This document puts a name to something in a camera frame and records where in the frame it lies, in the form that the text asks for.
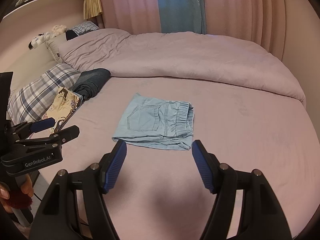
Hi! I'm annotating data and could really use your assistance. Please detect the light blue denim pants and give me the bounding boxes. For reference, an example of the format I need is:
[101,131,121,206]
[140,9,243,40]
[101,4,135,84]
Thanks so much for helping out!
[112,93,194,151]

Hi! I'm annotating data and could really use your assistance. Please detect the left hand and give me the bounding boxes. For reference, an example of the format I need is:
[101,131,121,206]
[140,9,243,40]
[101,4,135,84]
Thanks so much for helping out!
[1,174,34,214]

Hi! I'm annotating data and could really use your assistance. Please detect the plaid pillow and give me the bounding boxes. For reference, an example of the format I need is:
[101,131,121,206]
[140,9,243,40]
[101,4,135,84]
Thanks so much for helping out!
[8,63,80,124]
[66,21,99,41]

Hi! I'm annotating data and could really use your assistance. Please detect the cream patterned cushion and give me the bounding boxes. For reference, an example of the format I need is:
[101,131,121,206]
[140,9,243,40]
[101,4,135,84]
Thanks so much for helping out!
[42,86,83,134]

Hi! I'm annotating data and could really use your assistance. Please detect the dark folded jeans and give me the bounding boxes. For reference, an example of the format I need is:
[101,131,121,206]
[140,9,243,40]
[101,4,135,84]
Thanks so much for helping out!
[70,68,111,101]

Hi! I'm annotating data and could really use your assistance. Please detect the pink bed sheet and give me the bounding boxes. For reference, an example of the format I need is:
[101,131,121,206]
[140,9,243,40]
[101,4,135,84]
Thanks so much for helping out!
[30,76,316,240]

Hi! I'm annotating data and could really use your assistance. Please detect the white plush toy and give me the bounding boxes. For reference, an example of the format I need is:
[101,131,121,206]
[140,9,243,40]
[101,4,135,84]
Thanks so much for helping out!
[28,25,67,50]

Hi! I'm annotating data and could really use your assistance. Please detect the pink duvet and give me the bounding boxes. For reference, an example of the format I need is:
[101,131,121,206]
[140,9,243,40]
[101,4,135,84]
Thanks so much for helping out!
[59,29,306,105]

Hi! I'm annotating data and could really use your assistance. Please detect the pink curtain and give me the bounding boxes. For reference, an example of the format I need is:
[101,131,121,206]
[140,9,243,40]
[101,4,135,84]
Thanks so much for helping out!
[96,0,311,62]

